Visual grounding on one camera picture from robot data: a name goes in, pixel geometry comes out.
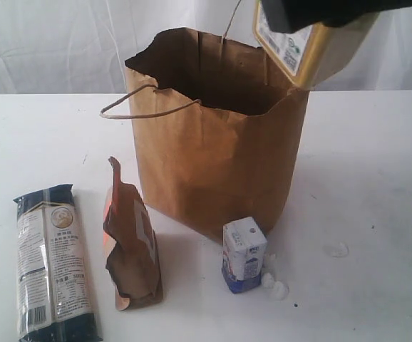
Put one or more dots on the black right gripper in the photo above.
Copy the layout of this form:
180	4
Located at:
285	16

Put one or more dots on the yellow millet bottle white cap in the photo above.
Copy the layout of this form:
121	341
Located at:
312	54

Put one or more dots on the brown paper bag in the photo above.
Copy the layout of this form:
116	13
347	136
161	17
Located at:
216	127

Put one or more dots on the small white milk carton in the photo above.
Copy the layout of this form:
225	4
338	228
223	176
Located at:
243	248

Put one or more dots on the brown stand-up coffee pouch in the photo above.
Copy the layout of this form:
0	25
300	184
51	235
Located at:
130	246

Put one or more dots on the small white garlic clove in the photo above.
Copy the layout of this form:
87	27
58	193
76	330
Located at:
268	281

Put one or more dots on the dark blue pasta packet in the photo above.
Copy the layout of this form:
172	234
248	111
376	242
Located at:
52	288

